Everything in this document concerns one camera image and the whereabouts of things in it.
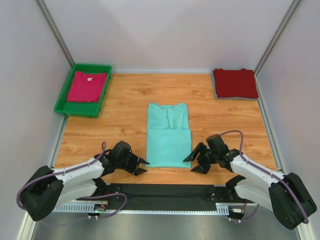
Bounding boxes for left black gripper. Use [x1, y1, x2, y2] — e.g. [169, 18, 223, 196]
[116, 151, 148, 176]

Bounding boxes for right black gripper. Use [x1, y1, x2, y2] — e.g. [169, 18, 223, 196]
[183, 143, 218, 175]

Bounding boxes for teal t shirt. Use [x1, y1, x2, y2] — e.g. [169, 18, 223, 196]
[146, 103, 192, 169]

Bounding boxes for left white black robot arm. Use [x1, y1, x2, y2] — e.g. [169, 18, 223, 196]
[16, 141, 148, 222]

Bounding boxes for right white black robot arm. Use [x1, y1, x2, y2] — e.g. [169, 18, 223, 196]
[184, 134, 317, 230]

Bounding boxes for green plastic tray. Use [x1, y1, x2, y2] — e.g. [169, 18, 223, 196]
[54, 63, 112, 118]

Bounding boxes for dark red folded t shirt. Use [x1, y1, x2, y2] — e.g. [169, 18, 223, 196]
[212, 68, 259, 100]

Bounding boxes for pink folded t shirt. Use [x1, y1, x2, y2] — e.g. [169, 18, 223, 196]
[66, 71, 108, 103]

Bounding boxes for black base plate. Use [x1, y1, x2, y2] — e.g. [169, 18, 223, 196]
[96, 183, 252, 211]

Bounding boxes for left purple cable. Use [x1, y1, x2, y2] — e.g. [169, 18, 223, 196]
[16, 141, 128, 229]

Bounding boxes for slotted grey cable duct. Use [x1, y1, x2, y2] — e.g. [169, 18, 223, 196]
[53, 202, 229, 216]

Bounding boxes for aluminium frame rail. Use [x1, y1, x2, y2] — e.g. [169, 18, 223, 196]
[29, 181, 305, 206]

